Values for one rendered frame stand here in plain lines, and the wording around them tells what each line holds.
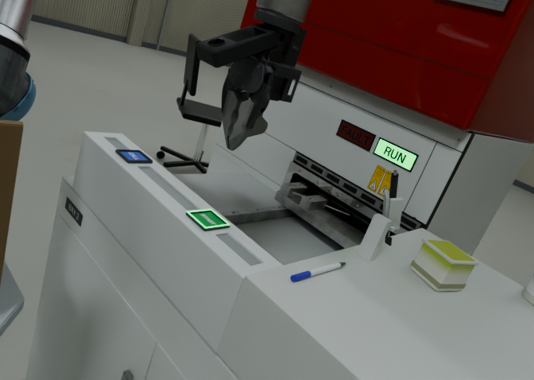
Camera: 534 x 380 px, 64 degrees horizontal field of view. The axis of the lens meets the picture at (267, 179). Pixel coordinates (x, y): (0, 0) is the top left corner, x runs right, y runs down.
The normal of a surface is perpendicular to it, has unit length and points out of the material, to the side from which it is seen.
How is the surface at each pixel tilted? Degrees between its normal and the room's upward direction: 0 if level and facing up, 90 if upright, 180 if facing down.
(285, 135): 90
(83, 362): 90
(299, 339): 90
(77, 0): 90
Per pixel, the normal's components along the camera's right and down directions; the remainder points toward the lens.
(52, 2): 0.66, 0.45
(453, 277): 0.41, 0.43
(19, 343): 0.32, -0.89
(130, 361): -0.67, 0.03
